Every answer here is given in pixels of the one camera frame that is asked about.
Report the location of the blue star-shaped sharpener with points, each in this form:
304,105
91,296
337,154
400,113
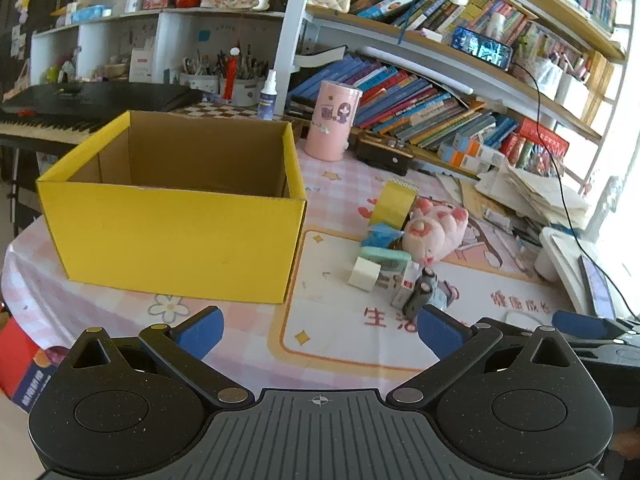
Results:
381,235

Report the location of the red bag on floor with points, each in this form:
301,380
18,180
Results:
25,368

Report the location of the pink cartoon table mat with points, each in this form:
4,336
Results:
328,334

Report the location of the white pen holder cup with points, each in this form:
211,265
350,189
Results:
244,93

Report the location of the grey toy car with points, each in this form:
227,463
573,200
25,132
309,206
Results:
442,295

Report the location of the yellow cardboard box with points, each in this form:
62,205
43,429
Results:
194,207

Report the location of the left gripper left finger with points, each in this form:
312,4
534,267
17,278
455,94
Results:
179,352

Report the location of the white cubby shelf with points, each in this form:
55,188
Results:
158,40

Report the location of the smartphone on shelf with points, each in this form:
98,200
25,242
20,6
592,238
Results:
482,47

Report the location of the black binder clip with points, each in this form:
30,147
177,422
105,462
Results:
423,292

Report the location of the white charger cube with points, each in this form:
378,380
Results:
364,274

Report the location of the white laptop stand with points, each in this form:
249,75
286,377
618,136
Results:
560,251

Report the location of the yellow tape roll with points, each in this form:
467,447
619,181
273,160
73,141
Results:
394,203

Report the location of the small white carton box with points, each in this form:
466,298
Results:
404,284

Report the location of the pink plush toy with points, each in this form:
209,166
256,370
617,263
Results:
433,231

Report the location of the black electronic keyboard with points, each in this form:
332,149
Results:
69,113

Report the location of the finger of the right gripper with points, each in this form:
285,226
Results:
602,330

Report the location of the wooden chess board box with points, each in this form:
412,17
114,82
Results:
214,110

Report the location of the stack of papers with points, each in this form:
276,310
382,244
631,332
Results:
545,200

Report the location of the brown retro radio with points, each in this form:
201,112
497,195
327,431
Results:
383,153

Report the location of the pink cylindrical canister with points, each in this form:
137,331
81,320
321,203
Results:
333,118

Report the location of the white spray bottle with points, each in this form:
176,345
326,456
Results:
268,97

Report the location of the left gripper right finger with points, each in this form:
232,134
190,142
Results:
458,348

